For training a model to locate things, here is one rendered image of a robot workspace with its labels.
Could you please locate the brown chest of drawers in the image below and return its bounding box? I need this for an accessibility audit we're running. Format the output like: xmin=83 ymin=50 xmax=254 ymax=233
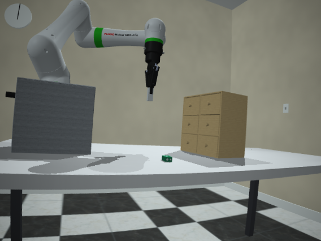
xmin=181 ymin=91 xmax=248 ymax=158

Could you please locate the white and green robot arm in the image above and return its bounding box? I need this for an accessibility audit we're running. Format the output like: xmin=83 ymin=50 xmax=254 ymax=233
xmin=27 ymin=0 xmax=166 ymax=83

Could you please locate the tan wooden drawer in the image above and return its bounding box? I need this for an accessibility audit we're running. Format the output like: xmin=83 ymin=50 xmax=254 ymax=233
xmin=184 ymin=96 xmax=200 ymax=114
xmin=198 ymin=135 xmax=219 ymax=157
xmin=200 ymin=93 xmax=221 ymax=114
xmin=199 ymin=115 xmax=220 ymax=135
xmin=182 ymin=115 xmax=199 ymax=133
xmin=181 ymin=134 xmax=198 ymax=152

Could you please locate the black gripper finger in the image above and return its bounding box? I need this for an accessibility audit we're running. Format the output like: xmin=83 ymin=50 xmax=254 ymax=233
xmin=145 ymin=66 xmax=150 ymax=100
xmin=148 ymin=63 xmax=160 ymax=101

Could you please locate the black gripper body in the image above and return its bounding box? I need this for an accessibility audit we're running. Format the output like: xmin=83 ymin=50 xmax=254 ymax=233
xmin=145 ymin=53 xmax=160 ymax=72

